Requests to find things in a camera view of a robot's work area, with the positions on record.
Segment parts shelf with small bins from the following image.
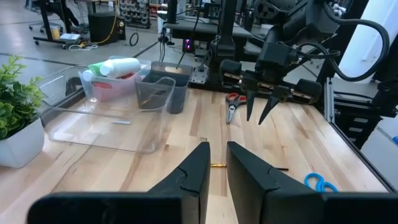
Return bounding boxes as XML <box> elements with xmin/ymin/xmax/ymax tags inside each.
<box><xmin>119</xmin><ymin>0</ymin><xmax>150</xmax><ymax>29</ymax></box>

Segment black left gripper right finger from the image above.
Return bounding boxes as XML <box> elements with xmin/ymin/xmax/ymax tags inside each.
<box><xmin>226</xmin><ymin>141</ymin><xmax>398</xmax><ymax>224</ymax></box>

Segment frosted white plastic bin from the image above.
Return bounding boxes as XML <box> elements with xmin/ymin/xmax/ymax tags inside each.
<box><xmin>77</xmin><ymin>55</ymin><xmax>152</xmax><ymax>104</ymax></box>

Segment black equipment cart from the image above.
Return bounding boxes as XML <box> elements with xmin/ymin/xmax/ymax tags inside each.
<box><xmin>162</xmin><ymin>0</ymin><xmax>253</xmax><ymax>60</ymax></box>

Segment clear plastic bin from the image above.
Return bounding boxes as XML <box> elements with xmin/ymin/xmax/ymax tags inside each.
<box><xmin>36</xmin><ymin>63</ymin><xmax>177</xmax><ymax>155</ymax></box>

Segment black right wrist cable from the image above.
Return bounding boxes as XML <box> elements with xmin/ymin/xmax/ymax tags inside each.
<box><xmin>294</xmin><ymin>0</ymin><xmax>391</xmax><ymax>83</ymax></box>

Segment dark red-handled scissors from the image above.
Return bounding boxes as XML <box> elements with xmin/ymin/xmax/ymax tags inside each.
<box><xmin>225</xmin><ymin>92</ymin><xmax>248</xmax><ymax>124</ymax></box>

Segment black device with purple light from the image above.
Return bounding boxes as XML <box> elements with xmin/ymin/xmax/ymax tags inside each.
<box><xmin>182</xmin><ymin>37</ymin><xmax>196</xmax><ymax>53</ymax></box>

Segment yellow floor cable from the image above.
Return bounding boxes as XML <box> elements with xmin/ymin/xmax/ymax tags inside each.
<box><xmin>79</xmin><ymin>0</ymin><xmax>119</xmax><ymax>47</ymax></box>

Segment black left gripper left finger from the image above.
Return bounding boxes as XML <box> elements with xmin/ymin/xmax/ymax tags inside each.
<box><xmin>27</xmin><ymin>141</ymin><xmax>211</xmax><ymax>224</ymax></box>

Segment white paint bottle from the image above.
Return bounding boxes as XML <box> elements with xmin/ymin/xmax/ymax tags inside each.
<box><xmin>99</xmin><ymin>57</ymin><xmax>142</xmax><ymax>79</ymax></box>

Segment black floor equipment box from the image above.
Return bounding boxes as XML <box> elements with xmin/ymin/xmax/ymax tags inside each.
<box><xmin>87</xmin><ymin>11</ymin><xmax>127</xmax><ymax>46</ymax></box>

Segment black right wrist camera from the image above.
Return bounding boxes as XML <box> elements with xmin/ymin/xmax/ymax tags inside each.
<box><xmin>254</xmin><ymin>42</ymin><xmax>300</xmax><ymax>76</ymax></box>

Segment black aluminium table frame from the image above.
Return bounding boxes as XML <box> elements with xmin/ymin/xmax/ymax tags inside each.
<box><xmin>323</xmin><ymin>77</ymin><xmax>398</xmax><ymax>194</ymax></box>

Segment blue-handled scissors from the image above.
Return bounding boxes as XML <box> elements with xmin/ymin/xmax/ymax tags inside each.
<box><xmin>303</xmin><ymin>172</ymin><xmax>339</xmax><ymax>194</ymax></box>

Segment green plant in white pot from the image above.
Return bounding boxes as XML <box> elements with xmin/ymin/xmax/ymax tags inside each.
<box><xmin>0</xmin><ymin>55</ymin><xmax>46</xmax><ymax>169</ymax></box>

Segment black background desk frame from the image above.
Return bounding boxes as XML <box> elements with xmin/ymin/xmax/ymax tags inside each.
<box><xmin>32</xmin><ymin>0</ymin><xmax>82</xmax><ymax>48</ymax></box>

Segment smoky grey plastic bin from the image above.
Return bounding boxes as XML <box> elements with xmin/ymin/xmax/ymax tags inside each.
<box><xmin>134</xmin><ymin>61</ymin><xmax>194</xmax><ymax>114</ymax></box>

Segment red paint bottle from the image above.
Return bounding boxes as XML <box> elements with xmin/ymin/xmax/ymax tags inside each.
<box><xmin>92</xmin><ymin>72</ymin><xmax>137</xmax><ymax>90</ymax></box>

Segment green paint bottle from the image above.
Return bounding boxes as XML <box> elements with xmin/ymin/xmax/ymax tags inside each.
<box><xmin>81</xmin><ymin>61</ymin><xmax>108</xmax><ymax>82</ymax></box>

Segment black paintbrush silver ferrule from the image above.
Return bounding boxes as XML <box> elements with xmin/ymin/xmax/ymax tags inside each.
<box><xmin>175</xmin><ymin>49</ymin><xmax>188</xmax><ymax>70</ymax></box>

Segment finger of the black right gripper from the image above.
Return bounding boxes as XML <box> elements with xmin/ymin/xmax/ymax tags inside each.
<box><xmin>257</xmin><ymin>88</ymin><xmax>290</xmax><ymax>126</ymax></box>
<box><xmin>246</xmin><ymin>89</ymin><xmax>258</xmax><ymax>123</ymax></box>

